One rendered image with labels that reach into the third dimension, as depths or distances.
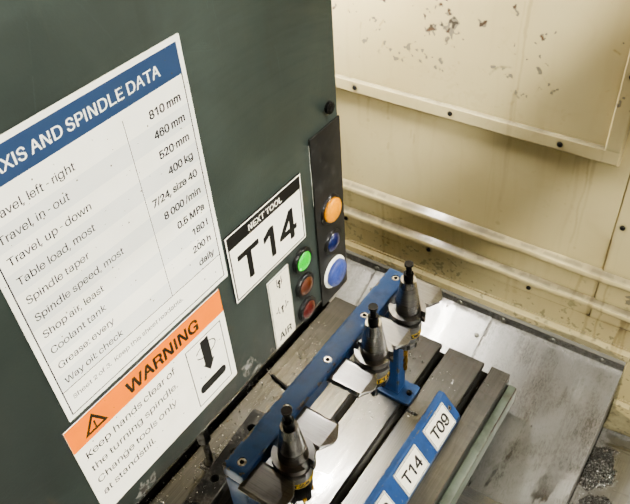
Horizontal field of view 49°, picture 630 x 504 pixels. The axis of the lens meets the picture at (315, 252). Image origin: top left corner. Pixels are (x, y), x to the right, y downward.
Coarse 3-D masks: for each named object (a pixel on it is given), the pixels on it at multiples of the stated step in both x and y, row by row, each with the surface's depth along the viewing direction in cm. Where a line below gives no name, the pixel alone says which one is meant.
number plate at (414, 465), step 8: (416, 448) 129; (408, 456) 128; (416, 456) 129; (400, 464) 127; (408, 464) 127; (416, 464) 128; (424, 464) 130; (400, 472) 126; (408, 472) 127; (416, 472) 128; (424, 472) 129; (400, 480) 125; (408, 480) 127; (416, 480) 128; (408, 488) 126; (408, 496) 126
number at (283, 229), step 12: (288, 204) 59; (276, 216) 58; (288, 216) 59; (264, 228) 57; (276, 228) 58; (288, 228) 60; (264, 240) 57; (276, 240) 59; (288, 240) 61; (264, 252) 58; (276, 252) 60; (264, 264) 59
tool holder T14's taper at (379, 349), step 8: (368, 328) 107; (376, 328) 107; (368, 336) 108; (376, 336) 107; (384, 336) 109; (368, 344) 109; (376, 344) 108; (384, 344) 110; (360, 352) 111; (368, 352) 110; (376, 352) 109; (384, 352) 110; (368, 360) 110; (376, 360) 110
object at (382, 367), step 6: (360, 342) 113; (390, 348) 112; (354, 354) 112; (360, 354) 112; (390, 354) 112; (354, 360) 113; (360, 360) 111; (366, 360) 111; (384, 360) 110; (390, 360) 113; (366, 366) 110; (372, 366) 110; (378, 366) 110; (384, 366) 110; (378, 372) 111; (384, 372) 111
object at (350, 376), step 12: (348, 360) 112; (336, 372) 110; (348, 372) 110; (360, 372) 110; (372, 372) 110; (336, 384) 109; (348, 384) 108; (360, 384) 108; (372, 384) 108; (360, 396) 107
